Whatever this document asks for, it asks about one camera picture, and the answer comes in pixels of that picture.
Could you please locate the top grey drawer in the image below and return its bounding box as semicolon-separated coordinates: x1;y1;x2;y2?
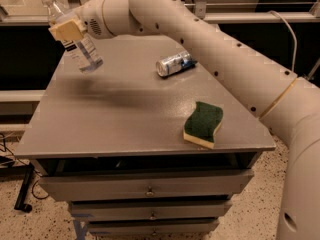
39;169;254;201

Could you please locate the clear blue-labelled plastic bottle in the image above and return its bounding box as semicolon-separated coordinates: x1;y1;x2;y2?
42;0;103;73

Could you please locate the black stand foot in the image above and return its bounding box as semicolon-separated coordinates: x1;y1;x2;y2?
14;165;34;213

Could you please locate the grey drawer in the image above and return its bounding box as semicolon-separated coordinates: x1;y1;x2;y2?
69;199;232;221
39;169;254;201
88;218;219;236

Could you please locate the middle grey drawer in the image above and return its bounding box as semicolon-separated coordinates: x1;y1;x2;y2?
69;199;232;221

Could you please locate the green yellow scouring sponge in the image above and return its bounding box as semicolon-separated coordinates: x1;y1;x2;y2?
183;101;224;149

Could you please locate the white cable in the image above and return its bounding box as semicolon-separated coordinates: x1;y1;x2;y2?
269;10;298;72

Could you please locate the grey metal frame rail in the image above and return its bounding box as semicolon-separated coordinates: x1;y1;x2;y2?
0;12;320;26

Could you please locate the black floor cable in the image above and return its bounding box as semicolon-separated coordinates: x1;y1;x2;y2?
0;133;50;201

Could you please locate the bottom grey drawer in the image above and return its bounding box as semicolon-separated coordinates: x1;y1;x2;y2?
88;218;219;236

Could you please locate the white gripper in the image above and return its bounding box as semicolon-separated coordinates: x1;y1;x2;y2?
49;0;114;41

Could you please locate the silver blue drink can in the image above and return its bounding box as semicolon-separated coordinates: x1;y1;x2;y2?
156;51;197;78

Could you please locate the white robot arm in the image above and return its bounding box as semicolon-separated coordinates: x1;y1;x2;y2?
50;0;320;240

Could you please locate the grey drawer cabinet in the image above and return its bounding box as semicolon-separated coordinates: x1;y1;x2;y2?
13;24;277;240

